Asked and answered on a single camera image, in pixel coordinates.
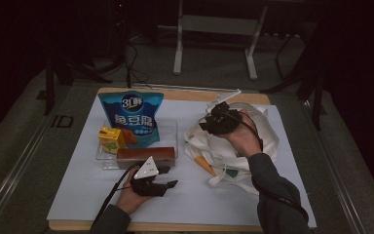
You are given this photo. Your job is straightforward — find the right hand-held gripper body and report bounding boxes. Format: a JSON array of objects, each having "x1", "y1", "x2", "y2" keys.
[{"x1": 204, "y1": 89, "x2": 243, "y2": 137}]

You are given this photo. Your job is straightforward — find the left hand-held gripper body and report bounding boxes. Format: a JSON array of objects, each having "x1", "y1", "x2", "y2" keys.
[{"x1": 130, "y1": 155, "x2": 170, "y2": 198}]

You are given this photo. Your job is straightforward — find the brown drink carton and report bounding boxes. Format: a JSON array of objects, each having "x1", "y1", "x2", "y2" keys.
[{"x1": 116, "y1": 146, "x2": 176, "y2": 171}]

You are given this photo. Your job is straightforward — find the white tote bag coloured patches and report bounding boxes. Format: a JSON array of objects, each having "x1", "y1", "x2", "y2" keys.
[{"x1": 183, "y1": 101, "x2": 281, "y2": 196}]

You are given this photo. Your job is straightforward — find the clear plastic box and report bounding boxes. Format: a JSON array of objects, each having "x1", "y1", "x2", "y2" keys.
[{"x1": 95, "y1": 119, "x2": 179, "y2": 171}]

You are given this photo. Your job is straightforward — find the yellow juice carton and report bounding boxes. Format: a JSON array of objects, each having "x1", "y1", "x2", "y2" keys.
[{"x1": 97, "y1": 126, "x2": 127, "y2": 155}]

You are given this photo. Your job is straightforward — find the blue snack bag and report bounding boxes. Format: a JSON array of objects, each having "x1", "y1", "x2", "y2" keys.
[{"x1": 97, "y1": 91, "x2": 166, "y2": 149}]

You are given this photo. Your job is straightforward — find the person's left hand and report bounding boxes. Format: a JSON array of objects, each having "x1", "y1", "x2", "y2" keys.
[{"x1": 116, "y1": 167, "x2": 151, "y2": 215}]

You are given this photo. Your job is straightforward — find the person's right hand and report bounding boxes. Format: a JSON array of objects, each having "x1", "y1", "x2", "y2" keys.
[{"x1": 222, "y1": 108, "x2": 264, "y2": 160}]

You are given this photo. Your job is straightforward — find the white metal stand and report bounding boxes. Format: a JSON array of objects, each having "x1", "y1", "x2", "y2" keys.
[{"x1": 172, "y1": 0, "x2": 269, "y2": 81}]

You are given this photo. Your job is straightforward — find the black metal stand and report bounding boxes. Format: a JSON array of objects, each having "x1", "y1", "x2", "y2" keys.
[{"x1": 261, "y1": 19, "x2": 328, "y2": 132}]

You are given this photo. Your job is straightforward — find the black tripod stand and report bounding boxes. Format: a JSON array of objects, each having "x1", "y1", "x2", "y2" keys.
[{"x1": 43, "y1": 0, "x2": 132, "y2": 117}]

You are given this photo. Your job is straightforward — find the right hand-held gripper cable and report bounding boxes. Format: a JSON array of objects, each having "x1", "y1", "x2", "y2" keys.
[{"x1": 238, "y1": 109, "x2": 310, "y2": 223}]

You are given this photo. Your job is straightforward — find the hand-held gripper cable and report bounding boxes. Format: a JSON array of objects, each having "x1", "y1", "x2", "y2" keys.
[
  {"x1": 92, "y1": 164, "x2": 141, "y2": 229},
  {"x1": 238, "y1": 109, "x2": 310, "y2": 223}
]

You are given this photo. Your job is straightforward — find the left hand-held gripper cable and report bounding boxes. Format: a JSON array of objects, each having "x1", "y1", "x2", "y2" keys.
[{"x1": 92, "y1": 164, "x2": 141, "y2": 229}]

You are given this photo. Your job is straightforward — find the black floor cable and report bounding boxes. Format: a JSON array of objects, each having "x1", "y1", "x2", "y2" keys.
[{"x1": 123, "y1": 40, "x2": 154, "y2": 91}]

